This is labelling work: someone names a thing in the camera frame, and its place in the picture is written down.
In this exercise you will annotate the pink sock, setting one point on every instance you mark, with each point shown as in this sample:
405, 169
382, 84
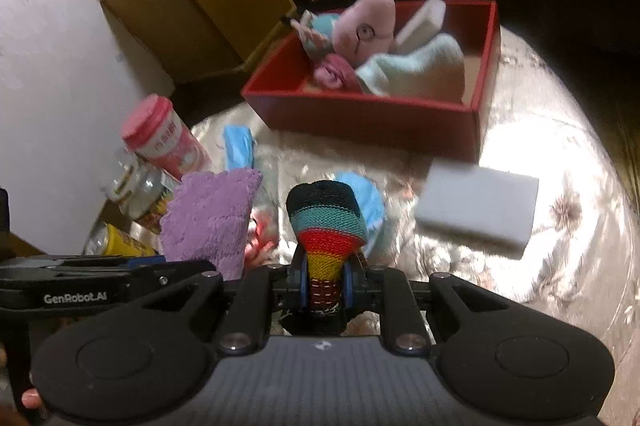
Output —
332, 73

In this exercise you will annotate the white foam stick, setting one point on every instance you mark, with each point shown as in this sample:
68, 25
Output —
422, 23

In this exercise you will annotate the red box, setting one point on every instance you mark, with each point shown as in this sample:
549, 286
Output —
380, 125

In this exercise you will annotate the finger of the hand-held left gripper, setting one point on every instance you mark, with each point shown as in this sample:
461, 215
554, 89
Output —
170, 273
145, 262

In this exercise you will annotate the red white small cloth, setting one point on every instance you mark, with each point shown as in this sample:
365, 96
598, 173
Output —
262, 236

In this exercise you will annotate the pink lidded cup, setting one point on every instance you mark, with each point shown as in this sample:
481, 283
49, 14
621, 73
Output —
165, 140

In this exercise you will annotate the person's left hand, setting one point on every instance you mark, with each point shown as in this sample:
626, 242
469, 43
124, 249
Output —
31, 398

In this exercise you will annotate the purple fluffy cloth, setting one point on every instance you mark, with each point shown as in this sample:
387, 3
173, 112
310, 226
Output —
210, 221

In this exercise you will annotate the yellow can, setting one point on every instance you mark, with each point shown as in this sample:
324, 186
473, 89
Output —
120, 243

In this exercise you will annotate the rainbow striped sock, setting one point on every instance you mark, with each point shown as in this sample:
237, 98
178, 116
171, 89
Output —
325, 226

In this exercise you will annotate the glass jar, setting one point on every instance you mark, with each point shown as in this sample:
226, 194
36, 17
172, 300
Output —
135, 191

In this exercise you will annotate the pale mint towel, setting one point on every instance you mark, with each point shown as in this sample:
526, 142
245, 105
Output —
420, 65

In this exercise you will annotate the blue face mask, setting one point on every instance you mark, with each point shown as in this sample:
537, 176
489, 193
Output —
237, 145

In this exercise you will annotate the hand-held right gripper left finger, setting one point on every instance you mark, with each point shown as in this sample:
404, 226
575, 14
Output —
300, 281

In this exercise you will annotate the pink pig plush toy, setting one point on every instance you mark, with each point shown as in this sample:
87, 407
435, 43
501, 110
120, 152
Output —
370, 20

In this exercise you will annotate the white sponge block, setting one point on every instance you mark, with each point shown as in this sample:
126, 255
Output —
475, 206

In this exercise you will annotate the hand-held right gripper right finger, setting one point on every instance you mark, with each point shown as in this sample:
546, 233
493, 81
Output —
351, 281

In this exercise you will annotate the light blue cloth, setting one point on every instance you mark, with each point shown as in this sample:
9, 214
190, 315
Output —
370, 206

